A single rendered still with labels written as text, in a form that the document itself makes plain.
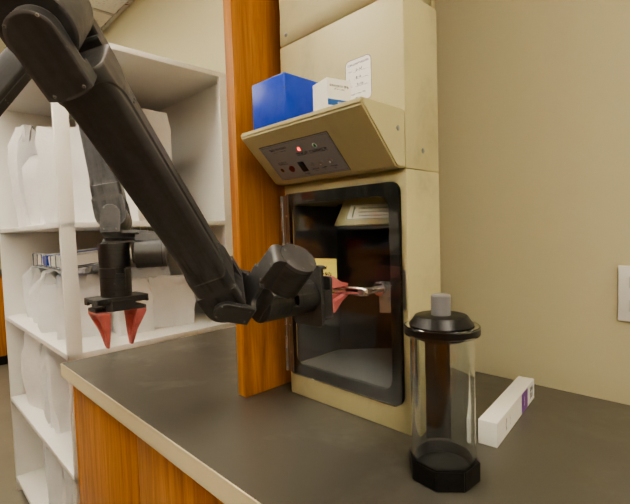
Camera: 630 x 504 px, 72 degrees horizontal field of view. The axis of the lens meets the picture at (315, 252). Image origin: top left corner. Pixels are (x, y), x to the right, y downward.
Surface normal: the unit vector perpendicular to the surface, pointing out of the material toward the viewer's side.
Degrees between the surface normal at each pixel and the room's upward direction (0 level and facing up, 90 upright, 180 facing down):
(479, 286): 90
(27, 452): 90
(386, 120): 90
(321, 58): 90
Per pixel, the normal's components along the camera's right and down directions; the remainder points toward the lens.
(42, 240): 0.70, 0.01
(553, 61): -0.71, 0.06
